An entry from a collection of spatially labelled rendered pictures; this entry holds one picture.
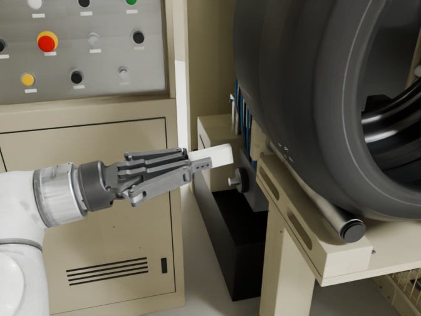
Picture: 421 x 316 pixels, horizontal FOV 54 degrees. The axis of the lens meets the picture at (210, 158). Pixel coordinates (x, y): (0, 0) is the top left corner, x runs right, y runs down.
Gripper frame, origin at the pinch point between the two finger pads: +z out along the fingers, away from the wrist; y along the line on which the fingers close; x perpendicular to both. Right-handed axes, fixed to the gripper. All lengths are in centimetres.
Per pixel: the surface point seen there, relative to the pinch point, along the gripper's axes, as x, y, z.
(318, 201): 14.5, -0.3, 18.5
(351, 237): 16.0, -9.3, 19.9
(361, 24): -20.4, -12.7, 17.5
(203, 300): 103, 59, -3
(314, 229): 18.4, -2.8, 16.5
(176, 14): 59, 397, 50
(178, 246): 70, 58, -8
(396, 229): 27.2, -0.2, 35.9
